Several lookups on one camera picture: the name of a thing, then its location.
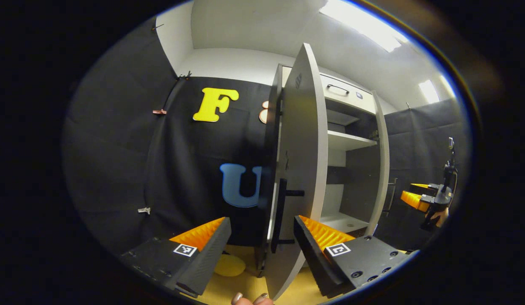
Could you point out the white cloth clip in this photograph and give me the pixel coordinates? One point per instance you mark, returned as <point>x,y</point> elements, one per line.
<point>144,210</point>

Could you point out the grey and white cabinet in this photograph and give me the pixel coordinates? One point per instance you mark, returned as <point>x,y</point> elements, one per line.
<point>355,178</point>

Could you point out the long ceiling light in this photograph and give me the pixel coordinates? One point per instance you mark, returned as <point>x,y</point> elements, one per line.
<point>364,23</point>

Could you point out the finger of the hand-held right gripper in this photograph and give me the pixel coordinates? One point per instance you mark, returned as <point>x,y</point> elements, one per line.
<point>419,186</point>
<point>413,200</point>

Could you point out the small ceiling light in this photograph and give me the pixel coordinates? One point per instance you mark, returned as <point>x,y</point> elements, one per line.
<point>429,91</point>

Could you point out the white cabinet shelf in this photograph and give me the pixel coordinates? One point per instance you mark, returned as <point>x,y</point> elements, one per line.
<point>343,221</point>
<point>347,140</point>

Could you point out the black backdrop cloth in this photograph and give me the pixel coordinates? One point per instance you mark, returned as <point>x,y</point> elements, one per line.
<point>118,169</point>
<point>419,140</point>

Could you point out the yellow round coaster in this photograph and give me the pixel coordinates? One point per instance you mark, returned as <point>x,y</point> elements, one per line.
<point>230,265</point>

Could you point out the beige cabinet drawer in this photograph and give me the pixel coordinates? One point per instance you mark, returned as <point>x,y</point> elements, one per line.
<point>355,99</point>

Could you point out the metal door hinge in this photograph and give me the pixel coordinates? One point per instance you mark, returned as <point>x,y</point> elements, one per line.
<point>374,135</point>

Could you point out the white cabinet door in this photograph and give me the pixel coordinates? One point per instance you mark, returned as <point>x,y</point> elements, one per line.
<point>305,148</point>
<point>383,169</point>

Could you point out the pink cloth clip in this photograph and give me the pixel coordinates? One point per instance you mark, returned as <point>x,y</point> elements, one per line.
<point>159,112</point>

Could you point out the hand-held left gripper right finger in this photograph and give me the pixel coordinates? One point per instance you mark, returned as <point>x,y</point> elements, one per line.
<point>313,254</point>

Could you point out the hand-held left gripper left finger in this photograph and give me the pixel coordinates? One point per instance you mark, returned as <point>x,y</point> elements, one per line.
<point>203,258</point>

